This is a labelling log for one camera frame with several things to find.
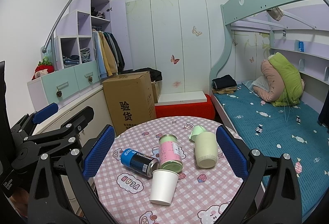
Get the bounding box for large cardboard box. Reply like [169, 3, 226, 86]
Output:
[102, 72, 156, 135]

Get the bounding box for white pillow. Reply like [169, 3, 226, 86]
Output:
[252, 75, 270, 92]

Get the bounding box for small green paper cup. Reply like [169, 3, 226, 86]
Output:
[189, 125, 206, 142]

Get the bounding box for white paper cup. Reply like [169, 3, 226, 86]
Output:
[149, 170, 178, 206]

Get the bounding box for strawberry plush toy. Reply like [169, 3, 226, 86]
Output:
[32, 57, 55, 80]

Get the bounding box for folded dark clothes pile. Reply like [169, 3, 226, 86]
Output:
[211, 74, 237, 94]

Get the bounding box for blue black CoolTowel can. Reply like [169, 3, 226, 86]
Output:
[120, 148, 160, 178]

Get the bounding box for pink green rolled quilt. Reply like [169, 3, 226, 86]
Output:
[252, 52, 305, 107]

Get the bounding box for mint drawer cabinet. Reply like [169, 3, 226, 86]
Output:
[27, 61, 100, 111]

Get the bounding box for small cardboard box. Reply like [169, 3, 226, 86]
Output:
[151, 81, 162, 104]

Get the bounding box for pink checkered tablecloth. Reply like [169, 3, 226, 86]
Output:
[94, 117, 242, 223]

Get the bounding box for white wardrobe with butterflies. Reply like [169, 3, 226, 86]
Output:
[125, 0, 227, 94]

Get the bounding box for hanging clothes row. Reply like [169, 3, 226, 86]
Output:
[92, 29, 125, 79]

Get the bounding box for white board on bench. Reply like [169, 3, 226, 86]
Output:
[156, 91, 207, 106]

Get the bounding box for pink green clear canister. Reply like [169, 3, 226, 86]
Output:
[159, 134, 183, 173]

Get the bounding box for teal candy print bedsheet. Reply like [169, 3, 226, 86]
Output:
[214, 85, 328, 218]

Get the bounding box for purple staircase shelf unit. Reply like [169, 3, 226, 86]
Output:
[54, 0, 133, 70]

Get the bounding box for black bag on boxes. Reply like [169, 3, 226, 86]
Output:
[134, 68, 163, 82]

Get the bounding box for cream curved cabinet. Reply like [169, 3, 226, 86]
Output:
[34, 85, 113, 145]

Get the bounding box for blue box on shelf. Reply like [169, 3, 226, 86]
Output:
[297, 41, 305, 52]

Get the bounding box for folded jeans in cubby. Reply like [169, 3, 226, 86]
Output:
[62, 47, 91, 68]

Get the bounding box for grey metal stair handrail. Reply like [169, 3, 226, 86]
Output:
[41, 0, 112, 54]

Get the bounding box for red storage bench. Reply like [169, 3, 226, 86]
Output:
[155, 94, 216, 120]

